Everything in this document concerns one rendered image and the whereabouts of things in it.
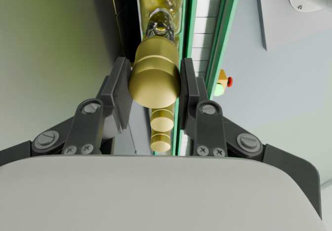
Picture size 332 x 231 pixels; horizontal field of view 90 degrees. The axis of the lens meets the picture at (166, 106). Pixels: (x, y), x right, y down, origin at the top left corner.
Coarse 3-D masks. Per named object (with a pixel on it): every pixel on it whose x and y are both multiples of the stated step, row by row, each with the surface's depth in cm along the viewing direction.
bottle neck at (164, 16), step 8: (160, 8) 19; (152, 16) 18; (160, 16) 17; (168, 16) 18; (152, 24) 16; (160, 24) 16; (168, 24) 16; (152, 32) 19; (160, 32) 20; (168, 32) 16
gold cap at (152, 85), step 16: (144, 48) 12; (160, 48) 11; (176, 48) 13; (144, 64) 10; (160, 64) 10; (176, 64) 11; (144, 80) 10; (160, 80) 10; (176, 80) 10; (144, 96) 11; (160, 96) 11; (176, 96) 11
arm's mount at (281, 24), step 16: (272, 0) 59; (288, 0) 59; (272, 16) 63; (288, 16) 63; (304, 16) 62; (320, 16) 62; (272, 32) 67; (288, 32) 67; (304, 32) 66; (272, 48) 72
